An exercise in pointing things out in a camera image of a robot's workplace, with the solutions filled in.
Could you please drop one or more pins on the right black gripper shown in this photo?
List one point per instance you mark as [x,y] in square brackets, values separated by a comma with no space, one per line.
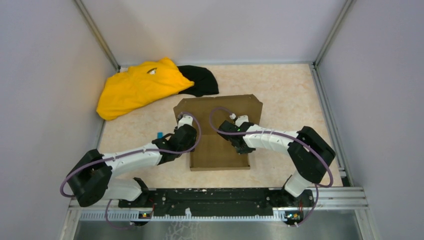
[245,150]

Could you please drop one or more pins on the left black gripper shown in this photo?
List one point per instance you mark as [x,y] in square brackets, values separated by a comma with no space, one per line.
[191,144]

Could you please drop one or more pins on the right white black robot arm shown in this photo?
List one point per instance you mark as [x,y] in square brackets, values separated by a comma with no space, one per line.
[309,152]

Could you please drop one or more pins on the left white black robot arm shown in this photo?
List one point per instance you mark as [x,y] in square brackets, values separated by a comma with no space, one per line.
[96,175]

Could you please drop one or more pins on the black cloth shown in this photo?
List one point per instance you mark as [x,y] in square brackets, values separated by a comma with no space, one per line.
[205,83]

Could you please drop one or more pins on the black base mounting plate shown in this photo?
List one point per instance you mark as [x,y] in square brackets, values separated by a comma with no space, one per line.
[218,202]

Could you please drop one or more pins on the yellow shirt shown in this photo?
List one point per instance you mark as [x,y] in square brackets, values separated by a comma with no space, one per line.
[139,86]

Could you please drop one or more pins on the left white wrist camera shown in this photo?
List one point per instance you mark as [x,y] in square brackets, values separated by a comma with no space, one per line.
[184,119]

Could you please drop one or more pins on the aluminium frame rail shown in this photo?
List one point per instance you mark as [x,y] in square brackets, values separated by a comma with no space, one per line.
[326,199]

